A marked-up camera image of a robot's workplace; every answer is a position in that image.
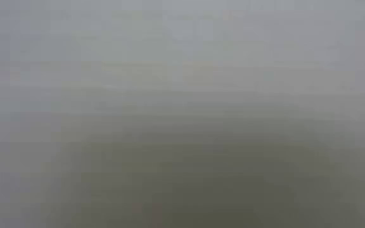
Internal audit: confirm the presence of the beige fabric storage bin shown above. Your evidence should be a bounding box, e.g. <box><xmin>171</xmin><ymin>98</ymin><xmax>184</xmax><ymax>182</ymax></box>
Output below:
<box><xmin>0</xmin><ymin>0</ymin><xmax>365</xmax><ymax>228</ymax></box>

